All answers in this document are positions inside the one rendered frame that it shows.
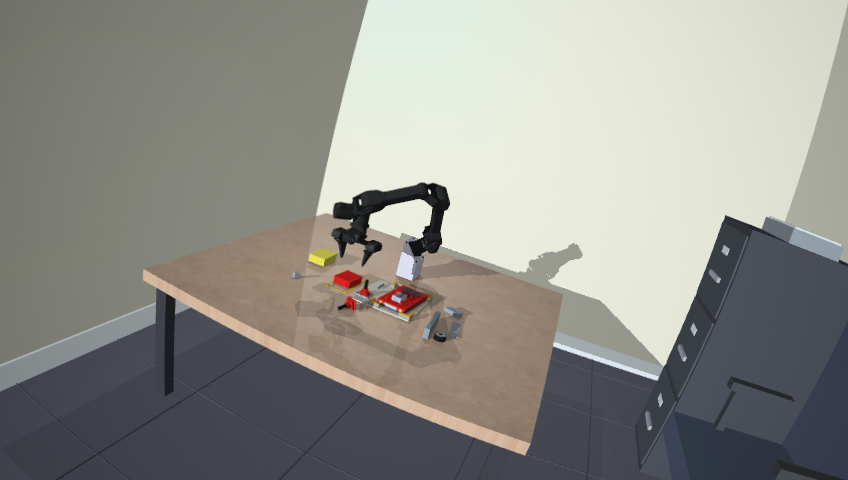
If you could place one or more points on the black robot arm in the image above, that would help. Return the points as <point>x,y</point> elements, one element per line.
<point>375,200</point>

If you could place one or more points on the yellow rectangular block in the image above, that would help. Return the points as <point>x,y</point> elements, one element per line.
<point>323,257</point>

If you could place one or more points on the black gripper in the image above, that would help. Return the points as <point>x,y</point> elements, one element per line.
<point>370,246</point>

